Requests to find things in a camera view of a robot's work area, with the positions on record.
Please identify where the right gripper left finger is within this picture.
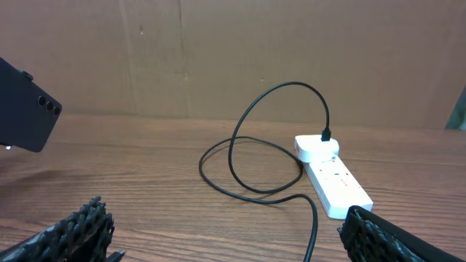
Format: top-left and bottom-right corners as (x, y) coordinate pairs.
(1, 196), (114, 262)

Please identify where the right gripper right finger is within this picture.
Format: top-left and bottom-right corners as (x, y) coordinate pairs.
(338, 205), (464, 262)

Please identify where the Samsung Galaxy smartphone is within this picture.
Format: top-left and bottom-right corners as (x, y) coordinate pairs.
(1, 60), (62, 152)

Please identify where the white charger plug adapter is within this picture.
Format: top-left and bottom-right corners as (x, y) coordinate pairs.
(294, 135), (339, 163)

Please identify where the white power strip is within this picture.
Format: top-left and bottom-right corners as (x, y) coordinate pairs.
(304, 156), (374, 220)

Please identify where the cardboard backdrop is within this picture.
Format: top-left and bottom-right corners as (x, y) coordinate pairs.
(1, 1), (465, 128)

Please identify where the black USB charging cable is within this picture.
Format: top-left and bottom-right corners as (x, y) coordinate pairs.
(105, 81), (332, 262)

